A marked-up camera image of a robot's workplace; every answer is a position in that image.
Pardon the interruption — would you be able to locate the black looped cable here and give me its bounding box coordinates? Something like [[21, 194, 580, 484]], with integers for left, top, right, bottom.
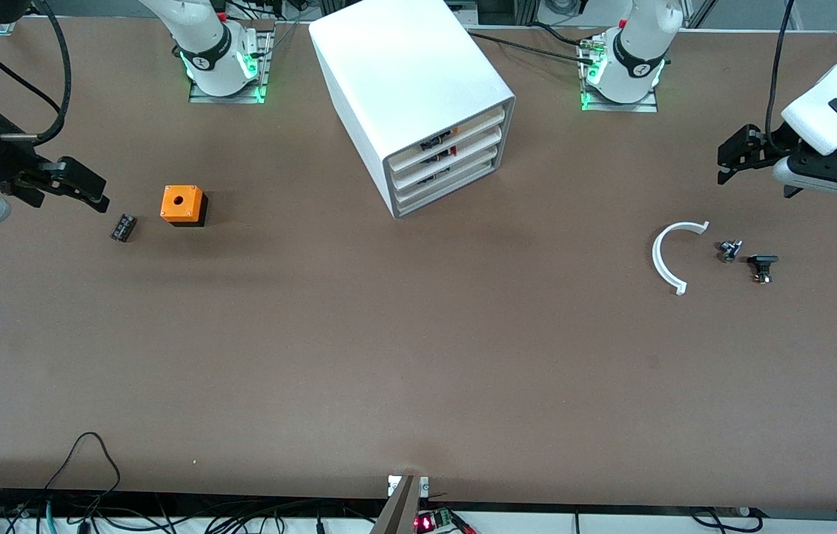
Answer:
[[44, 432, 122, 512]]

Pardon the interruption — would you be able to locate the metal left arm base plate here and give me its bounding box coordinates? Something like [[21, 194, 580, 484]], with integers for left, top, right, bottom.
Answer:
[[578, 37, 660, 113]]

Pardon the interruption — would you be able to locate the white plastic drawer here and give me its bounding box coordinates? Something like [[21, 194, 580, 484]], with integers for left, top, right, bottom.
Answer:
[[393, 143, 500, 205], [388, 108, 506, 177], [395, 159, 497, 217], [391, 126, 502, 191]]

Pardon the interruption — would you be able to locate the orange box with black base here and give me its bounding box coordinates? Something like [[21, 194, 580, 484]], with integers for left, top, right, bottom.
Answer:
[[160, 185, 208, 228]]

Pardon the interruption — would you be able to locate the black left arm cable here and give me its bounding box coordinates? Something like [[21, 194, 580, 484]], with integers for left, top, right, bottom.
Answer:
[[763, 0, 795, 149]]

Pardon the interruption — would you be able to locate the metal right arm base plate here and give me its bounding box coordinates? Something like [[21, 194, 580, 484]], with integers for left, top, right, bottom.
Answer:
[[188, 21, 274, 105]]

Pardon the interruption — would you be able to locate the circuit board with red light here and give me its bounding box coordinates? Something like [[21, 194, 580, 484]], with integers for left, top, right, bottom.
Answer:
[[413, 507, 474, 534]]

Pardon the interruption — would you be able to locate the small black switch component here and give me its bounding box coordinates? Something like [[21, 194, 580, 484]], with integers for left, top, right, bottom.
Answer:
[[747, 254, 780, 285]]

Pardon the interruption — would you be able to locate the white curved plastic bracket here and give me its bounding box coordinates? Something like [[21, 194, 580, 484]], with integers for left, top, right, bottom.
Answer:
[[652, 220, 710, 296]]

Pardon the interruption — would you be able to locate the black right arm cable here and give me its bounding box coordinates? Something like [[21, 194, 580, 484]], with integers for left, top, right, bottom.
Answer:
[[0, 0, 72, 143]]

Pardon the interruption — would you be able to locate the metal post with white brackets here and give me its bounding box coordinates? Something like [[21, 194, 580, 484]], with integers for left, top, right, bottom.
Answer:
[[370, 475, 430, 534]]

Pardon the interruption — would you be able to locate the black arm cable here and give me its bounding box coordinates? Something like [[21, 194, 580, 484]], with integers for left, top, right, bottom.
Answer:
[[0, 0, 72, 143], [763, 0, 795, 149]]

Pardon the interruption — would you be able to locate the white drawer cabinet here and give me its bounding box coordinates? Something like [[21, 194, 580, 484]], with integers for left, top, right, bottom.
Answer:
[[308, 0, 517, 220]]

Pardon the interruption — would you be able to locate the black cable on table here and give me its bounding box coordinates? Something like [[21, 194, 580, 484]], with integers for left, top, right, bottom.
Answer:
[[463, 28, 589, 62]]

